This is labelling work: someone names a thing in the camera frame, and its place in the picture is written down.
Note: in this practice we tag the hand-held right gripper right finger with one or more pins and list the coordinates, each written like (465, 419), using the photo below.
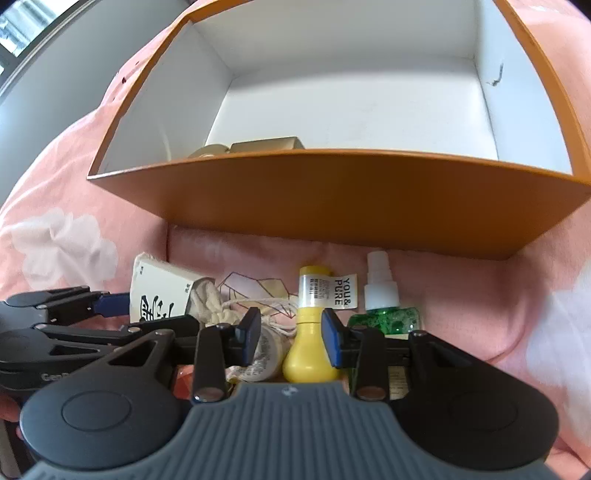
(332, 341)

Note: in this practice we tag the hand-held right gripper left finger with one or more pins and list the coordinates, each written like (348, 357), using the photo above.
(249, 334)

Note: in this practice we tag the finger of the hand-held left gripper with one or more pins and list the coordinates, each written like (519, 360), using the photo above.
(111, 303)
(152, 330)

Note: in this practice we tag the yellow bottle with white label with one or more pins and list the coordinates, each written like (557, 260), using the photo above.
(307, 346)

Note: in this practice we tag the white box with black calligraphy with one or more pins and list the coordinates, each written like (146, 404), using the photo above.
(157, 286)

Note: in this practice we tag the green spray bottle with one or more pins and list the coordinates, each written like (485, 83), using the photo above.
(381, 295)

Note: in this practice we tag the orange cardboard box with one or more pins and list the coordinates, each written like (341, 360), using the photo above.
(323, 198)

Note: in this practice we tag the person's left hand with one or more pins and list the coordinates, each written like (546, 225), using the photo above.
(7, 410)

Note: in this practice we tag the pink printed blanket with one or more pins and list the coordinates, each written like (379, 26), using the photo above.
(508, 300)

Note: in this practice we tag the beige tape roll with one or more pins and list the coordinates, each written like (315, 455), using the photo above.
(207, 151)

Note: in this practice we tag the gold small box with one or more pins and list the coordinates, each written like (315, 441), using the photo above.
(268, 145)

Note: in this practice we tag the window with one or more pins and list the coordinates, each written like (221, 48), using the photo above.
(27, 27)

